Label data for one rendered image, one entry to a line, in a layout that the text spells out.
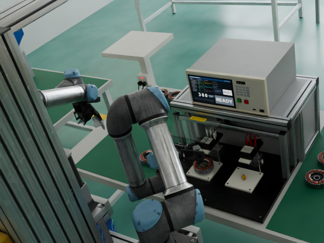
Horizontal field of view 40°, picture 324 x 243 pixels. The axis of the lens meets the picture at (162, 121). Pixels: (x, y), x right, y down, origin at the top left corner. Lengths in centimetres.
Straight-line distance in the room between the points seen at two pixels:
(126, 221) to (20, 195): 216
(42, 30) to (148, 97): 569
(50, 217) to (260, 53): 139
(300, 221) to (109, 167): 117
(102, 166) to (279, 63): 123
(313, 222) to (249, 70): 76
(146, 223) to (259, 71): 98
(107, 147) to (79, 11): 507
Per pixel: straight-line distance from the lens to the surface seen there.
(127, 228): 338
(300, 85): 242
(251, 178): 235
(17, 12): 135
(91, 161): 282
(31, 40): 712
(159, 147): 162
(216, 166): 246
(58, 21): 745
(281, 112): 222
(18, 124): 127
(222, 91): 224
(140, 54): 287
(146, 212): 160
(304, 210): 222
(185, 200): 160
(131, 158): 176
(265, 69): 218
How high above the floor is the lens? 236
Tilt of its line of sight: 33 degrees down
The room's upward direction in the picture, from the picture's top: 15 degrees counter-clockwise
